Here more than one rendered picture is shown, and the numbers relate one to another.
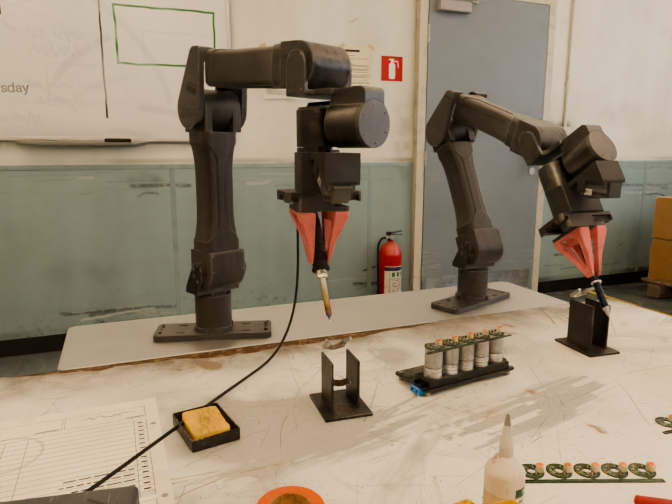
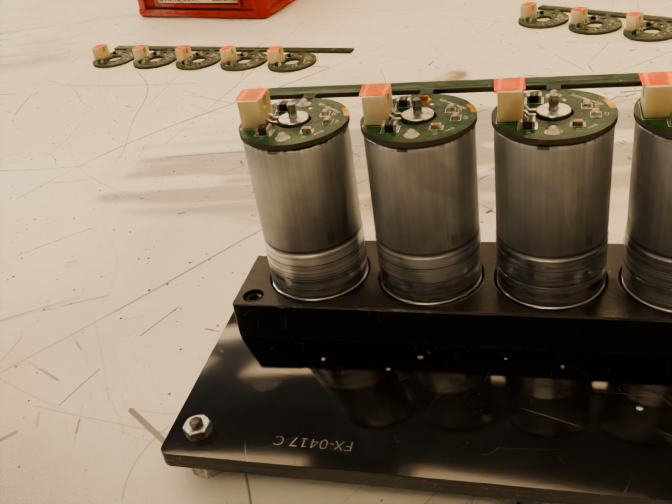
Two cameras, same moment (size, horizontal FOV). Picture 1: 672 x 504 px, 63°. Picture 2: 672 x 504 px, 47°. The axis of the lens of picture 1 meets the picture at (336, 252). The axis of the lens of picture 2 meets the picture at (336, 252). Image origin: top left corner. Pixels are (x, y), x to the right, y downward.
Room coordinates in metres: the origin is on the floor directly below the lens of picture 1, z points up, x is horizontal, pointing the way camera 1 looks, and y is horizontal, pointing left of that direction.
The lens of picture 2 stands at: (0.85, -0.10, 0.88)
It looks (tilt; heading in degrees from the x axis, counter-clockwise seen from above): 33 degrees down; 228
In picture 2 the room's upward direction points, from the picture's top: 9 degrees counter-clockwise
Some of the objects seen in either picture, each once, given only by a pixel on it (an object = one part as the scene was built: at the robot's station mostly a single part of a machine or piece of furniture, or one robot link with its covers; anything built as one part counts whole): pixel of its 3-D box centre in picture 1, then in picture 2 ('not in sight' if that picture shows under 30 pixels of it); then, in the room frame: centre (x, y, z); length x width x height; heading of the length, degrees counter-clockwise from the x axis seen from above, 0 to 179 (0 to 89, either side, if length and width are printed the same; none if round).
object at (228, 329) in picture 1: (213, 311); not in sight; (0.92, 0.21, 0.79); 0.20 x 0.07 x 0.08; 97
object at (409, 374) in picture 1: (455, 372); (548, 377); (0.73, -0.17, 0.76); 0.16 x 0.07 x 0.01; 120
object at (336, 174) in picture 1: (330, 178); not in sight; (0.68, 0.01, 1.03); 0.11 x 0.07 x 0.06; 17
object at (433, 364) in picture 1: (433, 363); not in sight; (0.69, -0.13, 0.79); 0.02 x 0.02 x 0.05
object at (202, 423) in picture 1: (205, 425); not in sight; (0.58, 0.15, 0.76); 0.07 x 0.05 x 0.02; 32
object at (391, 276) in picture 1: (390, 272); not in sight; (3.46, -0.35, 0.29); 0.16 x 0.15 x 0.55; 112
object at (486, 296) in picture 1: (472, 284); not in sight; (1.13, -0.29, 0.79); 0.20 x 0.07 x 0.08; 132
